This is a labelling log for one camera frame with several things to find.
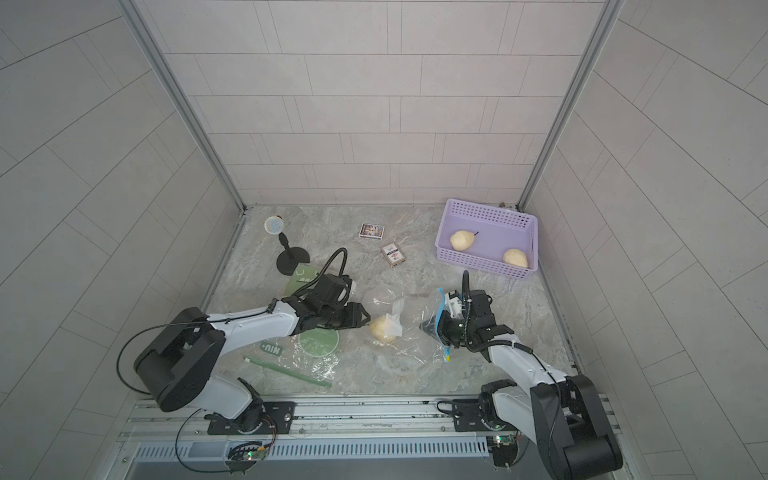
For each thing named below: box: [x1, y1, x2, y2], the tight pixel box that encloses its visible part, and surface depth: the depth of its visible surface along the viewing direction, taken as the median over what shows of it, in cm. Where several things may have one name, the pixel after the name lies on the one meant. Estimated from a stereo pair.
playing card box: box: [381, 242, 407, 268], surface depth 103 cm
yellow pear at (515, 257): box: [503, 248, 528, 268], surface depth 97 cm
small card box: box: [358, 223, 385, 240], surface depth 110 cm
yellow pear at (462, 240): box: [450, 230, 479, 251], surface depth 103 cm
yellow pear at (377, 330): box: [369, 315, 397, 344], surface depth 83 cm
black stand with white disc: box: [264, 215, 310, 276], surface depth 100 cm
